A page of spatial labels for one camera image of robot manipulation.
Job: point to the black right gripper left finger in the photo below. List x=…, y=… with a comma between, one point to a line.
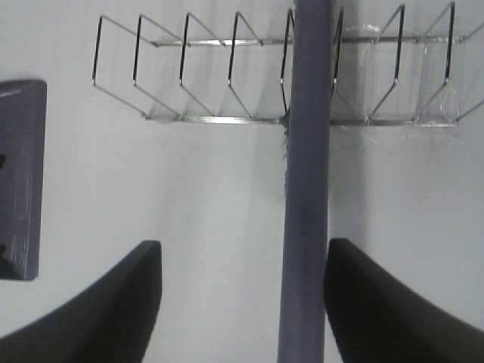
x=110, y=321

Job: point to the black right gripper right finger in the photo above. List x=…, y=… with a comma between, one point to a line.
x=376, y=318

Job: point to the purple hand brush black bristles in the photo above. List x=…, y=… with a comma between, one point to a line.
x=301, y=325

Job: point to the purple plastic dustpan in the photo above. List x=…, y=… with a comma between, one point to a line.
x=23, y=112

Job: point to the clear adhesive tape piece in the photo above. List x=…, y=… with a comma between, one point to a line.
x=437, y=102

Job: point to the chrome wire dish rack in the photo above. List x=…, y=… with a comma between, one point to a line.
x=198, y=34

